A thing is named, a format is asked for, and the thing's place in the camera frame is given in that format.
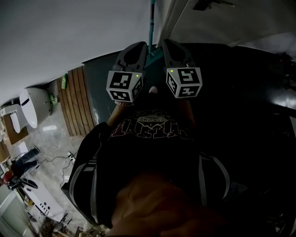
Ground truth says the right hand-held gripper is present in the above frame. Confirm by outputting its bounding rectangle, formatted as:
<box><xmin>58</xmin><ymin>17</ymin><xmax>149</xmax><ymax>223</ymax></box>
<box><xmin>161</xmin><ymin>39</ymin><xmax>203</xmax><ymax>99</ymax></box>

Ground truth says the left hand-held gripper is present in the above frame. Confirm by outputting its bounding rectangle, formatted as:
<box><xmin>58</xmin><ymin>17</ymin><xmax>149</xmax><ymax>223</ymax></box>
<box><xmin>106</xmin><ymin>42</ymin><xmax>148</xmax><ymax>103</ymax></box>

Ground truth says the teal mop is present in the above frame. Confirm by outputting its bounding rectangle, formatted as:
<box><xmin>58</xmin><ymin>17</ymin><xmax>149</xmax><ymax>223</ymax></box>
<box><xmin>144</xmin><ymin>0</ymin><xmax>164</xmax><ymax>68</ymax></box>

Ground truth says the person's right forearm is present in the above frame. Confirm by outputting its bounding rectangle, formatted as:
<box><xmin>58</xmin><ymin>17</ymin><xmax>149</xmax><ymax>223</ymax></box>
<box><xmin>177</xmin><ymin>98</ymin><xmax>197</xmax><ymax>131</ymax></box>

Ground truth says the person's left forearm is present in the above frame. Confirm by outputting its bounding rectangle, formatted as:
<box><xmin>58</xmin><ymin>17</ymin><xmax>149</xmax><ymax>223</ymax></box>
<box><xmin>106</xmin><ymin>101</ymin><xmax>135</xmax><ymax>127</ymax></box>

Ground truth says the white door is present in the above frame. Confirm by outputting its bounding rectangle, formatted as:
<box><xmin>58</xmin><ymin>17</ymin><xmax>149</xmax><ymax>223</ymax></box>
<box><xmin>157</xmin><ymin>0</ymin><xmax>296</xmax><ymax>48</ymax></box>

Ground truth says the black door fitting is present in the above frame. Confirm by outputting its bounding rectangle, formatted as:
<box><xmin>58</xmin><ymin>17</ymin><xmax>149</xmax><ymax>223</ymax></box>
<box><xmin>193</xmin><ymin>0</ymin><xmax>234</xmax><ymax>11</ymax></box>

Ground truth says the wooden slat floor mat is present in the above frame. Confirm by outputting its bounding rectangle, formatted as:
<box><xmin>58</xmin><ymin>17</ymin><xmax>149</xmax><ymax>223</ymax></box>
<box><xmin>56</xmin><ymin>65</ymin><xmax>97</xmax><ymax>137</ymax></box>

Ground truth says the person's black printed t-shirt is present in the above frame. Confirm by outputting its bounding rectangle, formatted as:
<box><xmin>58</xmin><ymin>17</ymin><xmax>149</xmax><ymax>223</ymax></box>
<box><xmin>69</xmin><ymin>91</ymin><xmax>232</xmax><ymax>229</ymax></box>

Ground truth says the white egg-shaped toilet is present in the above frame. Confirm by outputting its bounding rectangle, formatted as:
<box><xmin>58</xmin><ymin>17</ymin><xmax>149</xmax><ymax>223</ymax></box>
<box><xmin>19</xmin><ymin>87</ymin><xmax>53</xmax><ymax>129</ymax></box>

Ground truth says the white toilet with open lid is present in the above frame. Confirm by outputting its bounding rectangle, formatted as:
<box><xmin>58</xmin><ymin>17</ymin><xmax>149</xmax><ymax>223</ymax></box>
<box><xmin>0</xmin><ymin>103</ymin><xmax>22</xmax><ymax>134</ymax></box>

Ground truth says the brown cardboard box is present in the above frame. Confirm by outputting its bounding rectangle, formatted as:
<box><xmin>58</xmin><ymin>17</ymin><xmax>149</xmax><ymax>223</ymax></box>
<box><xmin>2</xmin><ymin>113</ymin><xmax>29</xmax><ymax>145</ymax></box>

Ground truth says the white panel with black dots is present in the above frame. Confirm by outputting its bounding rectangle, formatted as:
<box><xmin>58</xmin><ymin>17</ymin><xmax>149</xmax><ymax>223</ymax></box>
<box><xmin>22</xmin><ymin>180</ymin><xmax>65</xmax><ymax>217</ymax></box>

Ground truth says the beaded bracelet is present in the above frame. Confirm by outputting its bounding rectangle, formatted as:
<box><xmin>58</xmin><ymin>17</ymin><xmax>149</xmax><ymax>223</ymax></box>
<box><xmin>114</xmin><ymin>100</ymin><xmax>135</xmax><ymax>107</ymax></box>

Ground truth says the grey shoulder strap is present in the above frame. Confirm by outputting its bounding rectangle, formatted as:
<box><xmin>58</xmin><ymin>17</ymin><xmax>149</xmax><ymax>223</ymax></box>
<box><xmin>69</xmin><ymin>159</ymin><xmax>99</xmax><ymax>226</ymax></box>
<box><xmin>198</xmin><ymin>154</ymin><xmax>231</xmax><ymax>206</ymax></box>

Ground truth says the black power cable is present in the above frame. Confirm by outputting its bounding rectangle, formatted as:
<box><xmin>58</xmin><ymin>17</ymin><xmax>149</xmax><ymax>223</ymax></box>
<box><xmin>38</xmin><ymin>152</ymin><xmax>77</xmax><ymax>188</ymax></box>

